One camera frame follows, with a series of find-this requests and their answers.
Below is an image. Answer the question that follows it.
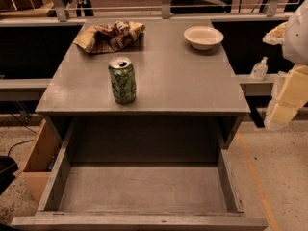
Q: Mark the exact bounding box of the white paper bowl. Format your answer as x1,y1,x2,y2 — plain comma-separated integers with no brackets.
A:
184,26,224,50

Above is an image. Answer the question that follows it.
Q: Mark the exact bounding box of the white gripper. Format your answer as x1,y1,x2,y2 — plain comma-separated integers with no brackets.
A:
262,22,308,130

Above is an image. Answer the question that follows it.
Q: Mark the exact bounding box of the metal railing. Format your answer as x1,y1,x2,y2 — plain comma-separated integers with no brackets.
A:
0,0,301,21

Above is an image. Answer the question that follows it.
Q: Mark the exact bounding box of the crumpled chip bag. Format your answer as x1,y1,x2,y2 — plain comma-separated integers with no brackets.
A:
73,21,145,54

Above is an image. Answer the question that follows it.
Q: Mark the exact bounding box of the clear sanitizer bottle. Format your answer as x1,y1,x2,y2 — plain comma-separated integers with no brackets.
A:
250,57,268,81

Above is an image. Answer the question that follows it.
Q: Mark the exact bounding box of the grey side bench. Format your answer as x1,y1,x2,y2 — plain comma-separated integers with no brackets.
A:
238,72,291,96

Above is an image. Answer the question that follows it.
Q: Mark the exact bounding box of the green soda can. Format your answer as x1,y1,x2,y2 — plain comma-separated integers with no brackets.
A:
109,56,137,104

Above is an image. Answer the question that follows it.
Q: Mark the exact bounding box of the cardboard box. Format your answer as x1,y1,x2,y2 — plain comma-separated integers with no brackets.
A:
23,120,60,203

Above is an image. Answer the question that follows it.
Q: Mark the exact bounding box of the black chair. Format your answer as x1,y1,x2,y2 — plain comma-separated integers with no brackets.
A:
0,156,18,194

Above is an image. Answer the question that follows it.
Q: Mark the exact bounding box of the black floor cable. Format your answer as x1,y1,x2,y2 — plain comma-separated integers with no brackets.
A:
7,113,39,157

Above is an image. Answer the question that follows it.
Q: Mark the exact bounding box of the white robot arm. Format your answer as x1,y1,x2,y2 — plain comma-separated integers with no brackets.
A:
263,0,308,130

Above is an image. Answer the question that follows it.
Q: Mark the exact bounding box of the grey open drawer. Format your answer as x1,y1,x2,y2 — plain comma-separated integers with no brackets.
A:
13,115,268,231

